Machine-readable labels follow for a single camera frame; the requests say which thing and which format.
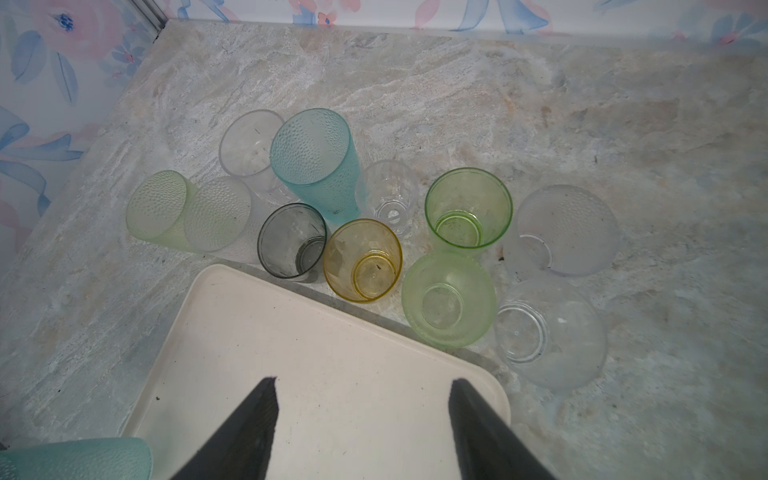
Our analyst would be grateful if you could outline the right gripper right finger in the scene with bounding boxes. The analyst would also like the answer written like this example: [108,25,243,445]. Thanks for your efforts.
[448,378,553,479]

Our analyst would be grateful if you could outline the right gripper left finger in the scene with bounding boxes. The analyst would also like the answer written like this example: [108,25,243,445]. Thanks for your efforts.
[174,377,279,479]

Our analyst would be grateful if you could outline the teal textured tumbler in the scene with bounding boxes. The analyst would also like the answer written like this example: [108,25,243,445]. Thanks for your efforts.
[1,437,153,479]
[270,108,361,225]

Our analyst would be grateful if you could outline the light green textured tumbler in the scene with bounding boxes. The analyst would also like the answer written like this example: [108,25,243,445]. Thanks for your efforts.
[125,170,198,253]
[401,251,497,349]

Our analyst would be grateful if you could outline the clear smooth tall tumbler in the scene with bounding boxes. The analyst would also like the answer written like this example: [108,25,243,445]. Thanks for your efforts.
[218,109,297,205]

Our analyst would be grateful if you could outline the clear textured tumbler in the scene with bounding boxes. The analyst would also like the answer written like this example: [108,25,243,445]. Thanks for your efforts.
[184,176,271,264]

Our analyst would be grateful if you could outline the beige plastic tray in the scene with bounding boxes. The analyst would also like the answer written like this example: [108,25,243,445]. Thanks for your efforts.
[124,265,511,479]

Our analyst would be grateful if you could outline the clear glass front right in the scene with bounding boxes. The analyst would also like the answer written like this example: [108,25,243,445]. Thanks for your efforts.
[493,277,608,392]

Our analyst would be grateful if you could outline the dark grey glass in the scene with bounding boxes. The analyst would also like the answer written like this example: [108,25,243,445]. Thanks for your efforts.
[257,203,328,283]

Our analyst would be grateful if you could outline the yellow glass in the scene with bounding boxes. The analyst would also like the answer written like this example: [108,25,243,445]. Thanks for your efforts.
[322,218,403,303]

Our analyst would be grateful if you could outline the frosted clear tumbler back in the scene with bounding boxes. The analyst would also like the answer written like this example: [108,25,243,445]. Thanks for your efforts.
[502,184,620,281]

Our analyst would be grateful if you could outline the bright green smooth tumbler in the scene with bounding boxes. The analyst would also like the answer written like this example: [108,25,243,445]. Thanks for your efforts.
[424,167,514,256]

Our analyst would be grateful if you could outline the small clear glass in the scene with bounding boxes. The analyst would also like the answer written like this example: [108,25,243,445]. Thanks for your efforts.
[355,160,419,235]

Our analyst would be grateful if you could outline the left aluminium corner post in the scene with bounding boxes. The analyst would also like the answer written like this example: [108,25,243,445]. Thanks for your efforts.
[130,0,168,31]

